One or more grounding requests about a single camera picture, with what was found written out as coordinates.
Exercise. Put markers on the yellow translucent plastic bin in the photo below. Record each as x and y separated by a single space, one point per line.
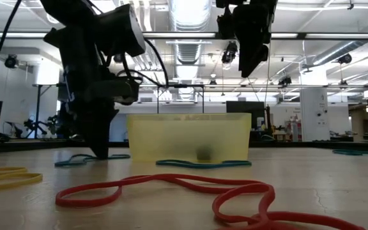
171 137

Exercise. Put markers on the overhead LED light bar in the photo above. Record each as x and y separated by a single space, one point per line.
177 35

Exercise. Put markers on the black hanging spotlight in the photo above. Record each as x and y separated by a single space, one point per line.
346 58
228 54
11 61

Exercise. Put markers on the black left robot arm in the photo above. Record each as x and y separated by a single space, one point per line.
65 11

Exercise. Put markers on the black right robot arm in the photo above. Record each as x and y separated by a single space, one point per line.
251 2

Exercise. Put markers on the small black hanging device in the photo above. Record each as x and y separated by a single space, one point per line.
285 81

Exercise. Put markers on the yellow rubber band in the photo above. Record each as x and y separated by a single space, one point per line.
37 178
11 169

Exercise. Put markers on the black background robot on stand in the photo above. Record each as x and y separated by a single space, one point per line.
32 124

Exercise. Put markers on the plain white pillar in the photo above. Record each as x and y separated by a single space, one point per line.
46 76

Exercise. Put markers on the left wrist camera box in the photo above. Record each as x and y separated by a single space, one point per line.
120 30

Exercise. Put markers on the silver round ceiling duct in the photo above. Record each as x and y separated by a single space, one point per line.
188 16

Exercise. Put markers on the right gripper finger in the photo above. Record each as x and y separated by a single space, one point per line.
260 54
245 62

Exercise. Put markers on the looped red rubber band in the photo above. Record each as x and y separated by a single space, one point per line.
315 219

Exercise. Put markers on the long red rubber band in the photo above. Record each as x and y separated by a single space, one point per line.
168 177

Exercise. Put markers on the white pillar with devices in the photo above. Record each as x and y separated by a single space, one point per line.
315 115

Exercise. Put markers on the small black metal frame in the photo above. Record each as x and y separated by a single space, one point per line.
180 86

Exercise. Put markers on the black table edge rail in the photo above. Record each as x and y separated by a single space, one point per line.
18 146

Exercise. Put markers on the teal rubber band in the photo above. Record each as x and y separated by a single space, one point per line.
203 165
120 156
347 152

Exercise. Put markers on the tall black metal frame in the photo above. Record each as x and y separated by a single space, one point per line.
37 108

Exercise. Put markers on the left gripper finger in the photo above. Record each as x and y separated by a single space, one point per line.
105 127
89 127

